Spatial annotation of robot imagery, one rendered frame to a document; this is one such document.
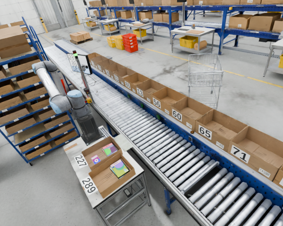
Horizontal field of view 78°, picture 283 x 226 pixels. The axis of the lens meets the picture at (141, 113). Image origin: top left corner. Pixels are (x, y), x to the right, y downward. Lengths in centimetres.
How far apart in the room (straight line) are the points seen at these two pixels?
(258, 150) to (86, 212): 215
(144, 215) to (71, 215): 96
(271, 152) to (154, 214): 147
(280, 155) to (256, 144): 20
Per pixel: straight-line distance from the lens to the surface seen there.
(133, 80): 313
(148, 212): 250
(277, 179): 177
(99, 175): 197
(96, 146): 218
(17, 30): 295
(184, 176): 182
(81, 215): 273
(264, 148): 203
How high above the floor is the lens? 228
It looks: 36 degrees down
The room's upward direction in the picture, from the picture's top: 10 degrees counter-clockwise
